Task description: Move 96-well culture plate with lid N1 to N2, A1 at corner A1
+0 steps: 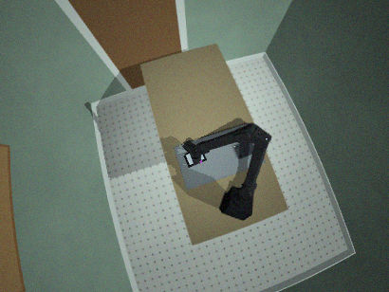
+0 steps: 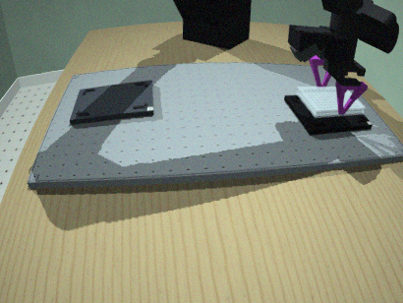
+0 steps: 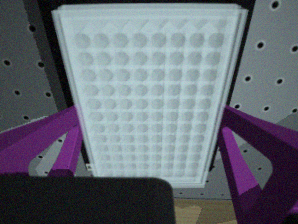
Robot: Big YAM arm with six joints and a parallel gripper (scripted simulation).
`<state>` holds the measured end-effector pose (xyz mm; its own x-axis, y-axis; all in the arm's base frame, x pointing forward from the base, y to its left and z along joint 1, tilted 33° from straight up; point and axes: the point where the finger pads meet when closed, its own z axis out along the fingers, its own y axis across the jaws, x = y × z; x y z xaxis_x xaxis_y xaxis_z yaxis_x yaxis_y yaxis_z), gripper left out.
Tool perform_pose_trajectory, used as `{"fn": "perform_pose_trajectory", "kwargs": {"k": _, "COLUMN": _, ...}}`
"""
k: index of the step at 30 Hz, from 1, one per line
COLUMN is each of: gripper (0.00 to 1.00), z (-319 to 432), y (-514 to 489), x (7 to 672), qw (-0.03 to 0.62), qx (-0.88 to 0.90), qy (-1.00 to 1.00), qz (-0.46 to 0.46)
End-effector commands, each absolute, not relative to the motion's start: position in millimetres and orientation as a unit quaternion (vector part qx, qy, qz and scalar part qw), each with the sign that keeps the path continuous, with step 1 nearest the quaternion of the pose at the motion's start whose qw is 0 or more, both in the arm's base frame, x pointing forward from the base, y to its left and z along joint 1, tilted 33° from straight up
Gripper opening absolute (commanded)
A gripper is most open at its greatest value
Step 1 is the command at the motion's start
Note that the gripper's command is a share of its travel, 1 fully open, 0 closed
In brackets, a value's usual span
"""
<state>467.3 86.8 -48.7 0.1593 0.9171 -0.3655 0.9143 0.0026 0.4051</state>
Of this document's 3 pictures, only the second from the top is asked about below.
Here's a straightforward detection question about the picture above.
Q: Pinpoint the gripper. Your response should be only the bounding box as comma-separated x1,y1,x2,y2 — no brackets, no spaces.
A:
309,35,368,114

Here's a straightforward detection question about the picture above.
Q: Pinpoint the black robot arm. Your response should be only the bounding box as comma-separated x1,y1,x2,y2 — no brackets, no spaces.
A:
288,0,399,65

